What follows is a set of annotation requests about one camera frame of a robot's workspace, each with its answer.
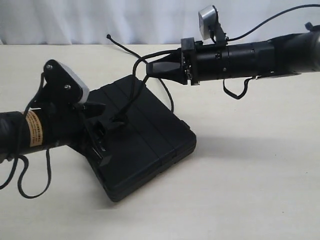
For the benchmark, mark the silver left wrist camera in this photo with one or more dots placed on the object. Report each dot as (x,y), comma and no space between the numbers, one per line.
(64,85)

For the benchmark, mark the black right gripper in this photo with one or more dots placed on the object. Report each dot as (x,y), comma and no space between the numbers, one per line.
(168,67)

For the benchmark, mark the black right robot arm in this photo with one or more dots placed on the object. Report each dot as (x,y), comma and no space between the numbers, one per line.
(286,55)

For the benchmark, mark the black plastic tool case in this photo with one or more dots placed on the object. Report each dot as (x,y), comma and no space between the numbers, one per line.
(152,140)

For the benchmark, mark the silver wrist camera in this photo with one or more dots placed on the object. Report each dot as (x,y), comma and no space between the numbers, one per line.
(64,85)
(207,19)

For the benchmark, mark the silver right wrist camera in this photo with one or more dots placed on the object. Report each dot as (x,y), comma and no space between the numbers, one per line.
(207,19)

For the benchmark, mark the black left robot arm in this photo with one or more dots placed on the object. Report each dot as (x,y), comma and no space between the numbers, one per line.
(27,132)

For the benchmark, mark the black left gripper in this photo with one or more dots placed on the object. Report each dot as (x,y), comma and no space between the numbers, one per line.
(69,124)

